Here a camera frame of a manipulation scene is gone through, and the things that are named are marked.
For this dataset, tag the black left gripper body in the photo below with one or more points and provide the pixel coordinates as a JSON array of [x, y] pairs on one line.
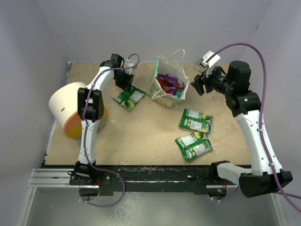
[[122, 80]]

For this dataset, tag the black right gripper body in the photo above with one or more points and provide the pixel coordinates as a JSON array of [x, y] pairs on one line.
[[217, 82]]

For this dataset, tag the green snack packet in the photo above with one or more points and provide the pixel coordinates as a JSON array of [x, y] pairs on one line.
[[193, 145], [129, 99], [197, 121]]

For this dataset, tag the teal snack packet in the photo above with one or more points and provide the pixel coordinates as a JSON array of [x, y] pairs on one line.
[[179, 93]]

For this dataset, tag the purple Fox's bag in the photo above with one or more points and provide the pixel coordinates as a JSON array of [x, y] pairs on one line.
[[172, 80], [169, 88]]

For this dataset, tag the green paper gift bag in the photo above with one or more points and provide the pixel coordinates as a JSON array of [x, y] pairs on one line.
[[166, 65]]

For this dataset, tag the white orange toy drawer box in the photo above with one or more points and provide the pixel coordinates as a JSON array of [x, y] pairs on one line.
[[63, 106]]

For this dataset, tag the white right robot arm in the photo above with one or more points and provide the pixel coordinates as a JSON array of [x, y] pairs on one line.
[[266, 174]]

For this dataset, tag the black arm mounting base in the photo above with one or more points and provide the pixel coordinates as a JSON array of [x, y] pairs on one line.
[[196, 179]]

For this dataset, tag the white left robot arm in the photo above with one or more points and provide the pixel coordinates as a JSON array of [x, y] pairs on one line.
[[90, 109]]

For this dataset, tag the clear tape roll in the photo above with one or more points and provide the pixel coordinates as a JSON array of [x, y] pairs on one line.
[[199, 67]]

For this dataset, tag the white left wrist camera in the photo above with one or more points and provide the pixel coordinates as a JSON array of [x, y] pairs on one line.
[[129, 65]]

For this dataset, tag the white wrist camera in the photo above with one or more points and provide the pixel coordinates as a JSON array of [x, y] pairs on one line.
[[129, 65], [209, 61]]

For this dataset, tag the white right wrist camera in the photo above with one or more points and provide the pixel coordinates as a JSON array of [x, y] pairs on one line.
[[209, 61]]

